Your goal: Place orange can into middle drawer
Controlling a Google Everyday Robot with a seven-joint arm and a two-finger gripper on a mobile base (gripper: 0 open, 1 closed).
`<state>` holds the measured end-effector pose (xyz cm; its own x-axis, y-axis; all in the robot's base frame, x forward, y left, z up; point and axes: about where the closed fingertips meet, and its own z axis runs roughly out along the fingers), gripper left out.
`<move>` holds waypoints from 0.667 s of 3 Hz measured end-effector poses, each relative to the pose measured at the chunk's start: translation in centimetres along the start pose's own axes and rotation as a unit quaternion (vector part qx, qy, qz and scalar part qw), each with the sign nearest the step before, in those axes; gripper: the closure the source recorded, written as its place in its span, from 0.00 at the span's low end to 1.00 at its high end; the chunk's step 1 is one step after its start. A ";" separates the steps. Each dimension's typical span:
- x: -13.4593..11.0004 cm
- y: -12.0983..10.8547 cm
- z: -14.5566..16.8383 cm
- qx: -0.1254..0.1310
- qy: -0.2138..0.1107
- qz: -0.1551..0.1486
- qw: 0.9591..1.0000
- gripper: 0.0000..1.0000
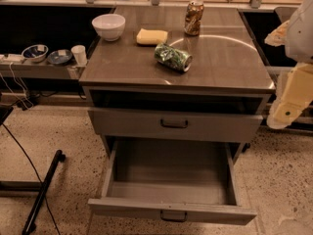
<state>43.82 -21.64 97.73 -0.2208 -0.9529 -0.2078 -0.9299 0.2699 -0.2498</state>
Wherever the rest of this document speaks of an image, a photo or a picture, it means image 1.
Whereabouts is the grey side shelf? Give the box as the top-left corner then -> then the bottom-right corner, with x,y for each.
0,58 -> 85,79

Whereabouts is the open lower drawer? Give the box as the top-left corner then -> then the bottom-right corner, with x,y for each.
88,138 -> 256,225

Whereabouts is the yellow sponge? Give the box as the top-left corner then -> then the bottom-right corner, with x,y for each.
136,28 -> 168,45

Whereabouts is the dark blue bowl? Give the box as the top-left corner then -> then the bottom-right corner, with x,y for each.
47,49 -> 72,66

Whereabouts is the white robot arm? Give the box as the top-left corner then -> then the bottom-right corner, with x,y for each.
264,0 -> 313,129

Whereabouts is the small white cup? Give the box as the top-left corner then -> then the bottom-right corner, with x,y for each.
71,45 -> 87,66

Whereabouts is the black stand leg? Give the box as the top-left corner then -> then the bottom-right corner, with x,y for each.
0,150 -> 66,235

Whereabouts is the black cable on floor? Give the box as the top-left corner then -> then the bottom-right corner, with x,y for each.
0,122 -> 62,235

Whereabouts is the white cable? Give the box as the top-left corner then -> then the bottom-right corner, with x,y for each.
0,61 -> 34,111

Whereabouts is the grey drawer cabinet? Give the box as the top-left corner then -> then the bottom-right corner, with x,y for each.
79,6 -> 274,157

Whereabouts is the white bowl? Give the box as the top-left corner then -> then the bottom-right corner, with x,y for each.
92,14 -> 126,41

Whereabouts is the crushed orange soda can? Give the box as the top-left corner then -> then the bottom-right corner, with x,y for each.
184,0 -> 204,36

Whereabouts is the grey bowl with blue inside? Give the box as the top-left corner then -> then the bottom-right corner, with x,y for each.
22,44 -> 49,63

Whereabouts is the crushed green soda can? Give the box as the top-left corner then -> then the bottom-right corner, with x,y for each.
155,43 -> 193,72

